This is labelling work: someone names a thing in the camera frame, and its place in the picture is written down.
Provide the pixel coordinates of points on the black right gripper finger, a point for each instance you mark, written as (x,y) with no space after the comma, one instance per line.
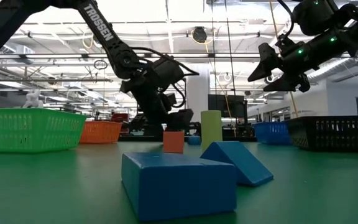
(284,84)
(267,59)

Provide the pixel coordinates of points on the red-orange cube block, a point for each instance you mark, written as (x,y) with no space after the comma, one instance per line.
(173,142)

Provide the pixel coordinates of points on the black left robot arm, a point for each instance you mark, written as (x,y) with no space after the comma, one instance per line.
(99,25)

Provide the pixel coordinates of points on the small blue block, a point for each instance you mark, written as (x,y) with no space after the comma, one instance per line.
(194,140)

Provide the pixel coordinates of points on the yellow-green cylinder block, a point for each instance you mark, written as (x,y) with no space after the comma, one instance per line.
(211,127)

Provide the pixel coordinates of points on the white building column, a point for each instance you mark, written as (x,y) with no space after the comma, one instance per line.
(199,93)

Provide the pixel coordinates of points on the red machine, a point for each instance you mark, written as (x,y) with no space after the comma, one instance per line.
(120,117)

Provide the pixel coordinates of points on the black monitor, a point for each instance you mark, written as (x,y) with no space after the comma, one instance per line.
(227,105)

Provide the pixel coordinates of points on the blue plastic basket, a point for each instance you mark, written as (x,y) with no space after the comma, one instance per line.
(272,133)

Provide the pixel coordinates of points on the blue rectangular block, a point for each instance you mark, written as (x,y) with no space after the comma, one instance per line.
(179,186)

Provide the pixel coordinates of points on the orange plastic basket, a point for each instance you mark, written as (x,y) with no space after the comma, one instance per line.
(101,132)

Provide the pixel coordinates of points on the black plastic basket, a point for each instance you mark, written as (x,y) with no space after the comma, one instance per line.
(334,133)

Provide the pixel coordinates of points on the blue triangular block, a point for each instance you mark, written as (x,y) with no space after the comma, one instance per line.
(244,161)

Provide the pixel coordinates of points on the white figure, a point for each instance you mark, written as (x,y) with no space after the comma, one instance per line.
(33,99)

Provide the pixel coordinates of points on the green plastic basket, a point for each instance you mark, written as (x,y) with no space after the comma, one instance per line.
(26,130)

